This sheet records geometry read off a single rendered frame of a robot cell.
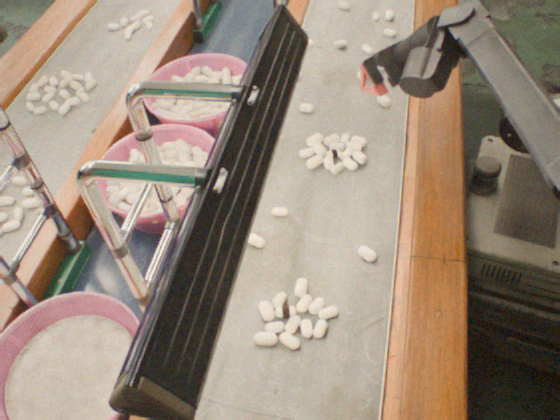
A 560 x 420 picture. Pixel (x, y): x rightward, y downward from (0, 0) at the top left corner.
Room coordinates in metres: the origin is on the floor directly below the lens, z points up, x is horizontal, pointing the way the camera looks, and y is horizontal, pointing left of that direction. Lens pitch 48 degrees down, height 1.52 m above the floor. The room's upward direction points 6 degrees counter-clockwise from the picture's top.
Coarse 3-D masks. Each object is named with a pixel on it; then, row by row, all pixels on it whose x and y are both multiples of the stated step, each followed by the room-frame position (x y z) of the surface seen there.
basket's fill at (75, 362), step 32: (64, 320) 0.50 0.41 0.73; (96, 320) 0.50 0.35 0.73; (32, 352) 0.45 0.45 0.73; (64, 352) 0.44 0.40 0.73; (96, 352) 0.44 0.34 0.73; (32, 384) 0.39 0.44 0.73; (64, 384) 0.38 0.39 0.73; (96, 384) 0.38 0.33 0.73; (32, 416) 0.34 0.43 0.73; (64, 416) 0.33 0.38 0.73; (96, 416) 0.33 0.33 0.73
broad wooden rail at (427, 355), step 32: (416, 0) 1.44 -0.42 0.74; (448, 0) 1.39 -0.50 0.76; (448, 96) 0.96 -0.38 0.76; (416, 128) 0.87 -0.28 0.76; (448, 128) 0.85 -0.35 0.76; (416, 160) 0.77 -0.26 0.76; (448, 160) 0.76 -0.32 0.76; (416, 192) 0.68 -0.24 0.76; (448, 192) 0.67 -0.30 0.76; (416, 224) 0.61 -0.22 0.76; (448, 224) 0.60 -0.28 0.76; (416, 256) 0.54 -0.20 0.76; (448, 256) 0.53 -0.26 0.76; (416, 288) 0.47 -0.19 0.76; (448, 288) 0.47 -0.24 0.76; (416, 320) 0.42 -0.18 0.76; (448, 320) 0.41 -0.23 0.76; (416, 352) 0.36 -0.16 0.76; (448, 352) 0.36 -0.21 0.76; (384, 384) 0.33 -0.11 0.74; (416, 384) 0.31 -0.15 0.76; (448, 384) 0.31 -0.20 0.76; (384, 416) 0.28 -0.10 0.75; (416, 416) 0.27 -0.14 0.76; (448, 416) 0.26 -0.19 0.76
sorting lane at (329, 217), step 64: (320, 0) 1.50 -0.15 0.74; (384, 0) 1.46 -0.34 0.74; (320, 64) 1.17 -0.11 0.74; (320, 128) 0.92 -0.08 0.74; (384, 128) 0.90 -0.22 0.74; (320, 192) 0.73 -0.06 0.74; (384, 192) 0.71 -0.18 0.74; (256, 256) 0.59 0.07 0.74; (320, 256) 0.58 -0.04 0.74; (384, 256) 0.56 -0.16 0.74; (256, 320) 0.46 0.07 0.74; (384, 320) 0.44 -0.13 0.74; (256, 384) 0.35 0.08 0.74; (320, 384) 0.34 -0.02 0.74
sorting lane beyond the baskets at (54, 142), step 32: (128, 0) 1.64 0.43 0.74; (160, 0) 1.61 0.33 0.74; (96, 32) 1.46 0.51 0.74; (64, 64) 1.31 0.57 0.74; (96, 64) 1.29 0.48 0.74; (128, 64) 1.27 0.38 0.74; (96, 96) 1.14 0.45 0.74; (32, 128) 1.04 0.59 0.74; (64, 128) 1.03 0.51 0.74; (96, 128) 1.01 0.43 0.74; (0, 160) 0.94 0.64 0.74; (32, 160) 0.92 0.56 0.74; (64, 160) 0.91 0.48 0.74; (0, 224) 0.74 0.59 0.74; (32, 224) 0.73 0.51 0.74
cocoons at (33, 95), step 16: (128, 32) 1.41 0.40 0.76; (48, 80) 1.23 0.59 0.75; (64, 80) 1.20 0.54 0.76; (80, 80) 1.21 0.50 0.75; (32, 96) 1.15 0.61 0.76; (48, 96) 1.14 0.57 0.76; (64, 96) 1.14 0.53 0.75; (80, 96) 1.13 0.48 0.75; (64, 112) 1.08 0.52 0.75; (32, 192) 0.81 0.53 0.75; (0, 208) 0.78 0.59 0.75; (16, 208) 0.76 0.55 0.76; (16, 224) 0.72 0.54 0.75
